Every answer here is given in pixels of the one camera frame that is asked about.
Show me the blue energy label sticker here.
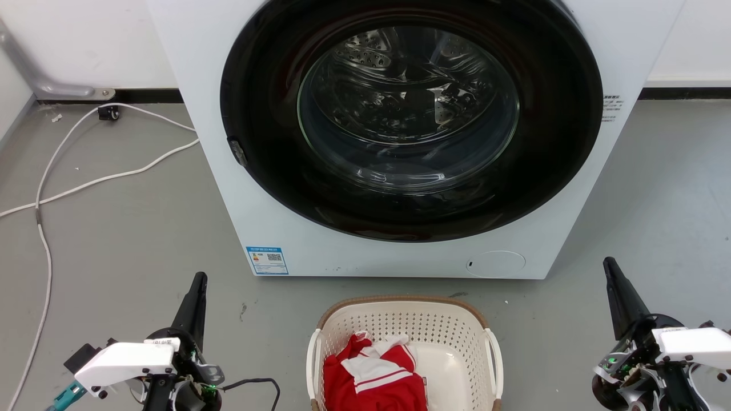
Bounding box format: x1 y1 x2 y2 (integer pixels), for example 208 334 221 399
246 246 289 276

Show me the round white filter cover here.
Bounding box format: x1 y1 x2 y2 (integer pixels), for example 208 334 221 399
465 251 527 279

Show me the thin white cable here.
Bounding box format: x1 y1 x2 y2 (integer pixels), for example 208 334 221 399
6 103 198 411

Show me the thick white power cable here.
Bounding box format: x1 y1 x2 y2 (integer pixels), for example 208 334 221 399
0 138 201 219

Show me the red and white garment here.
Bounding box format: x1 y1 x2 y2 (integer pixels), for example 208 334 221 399
323 331 428 411

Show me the white perforated laundry basket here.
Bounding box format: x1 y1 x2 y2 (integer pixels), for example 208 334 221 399
306 295 504 411

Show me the white front-load washing machine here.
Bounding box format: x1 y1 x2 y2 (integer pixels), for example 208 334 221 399
146 0 686 280

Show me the small printed text label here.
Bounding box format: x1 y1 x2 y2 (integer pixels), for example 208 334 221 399
601 95 625 123

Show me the grey floor pipe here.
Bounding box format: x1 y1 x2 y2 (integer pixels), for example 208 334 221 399
0 17 116 101

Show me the thin black left gripper cable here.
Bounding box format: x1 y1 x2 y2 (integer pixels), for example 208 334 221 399
219 377 281 411

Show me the black round washer door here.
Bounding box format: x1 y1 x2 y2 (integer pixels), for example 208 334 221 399
220 0 604 243

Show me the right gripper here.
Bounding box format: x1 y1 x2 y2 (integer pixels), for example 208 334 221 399
592 257 731 411

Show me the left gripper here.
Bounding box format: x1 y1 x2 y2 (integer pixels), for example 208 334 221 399
130 272 225 411

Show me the teal cable connector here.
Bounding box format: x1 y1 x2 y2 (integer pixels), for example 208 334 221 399
48 381 87 411

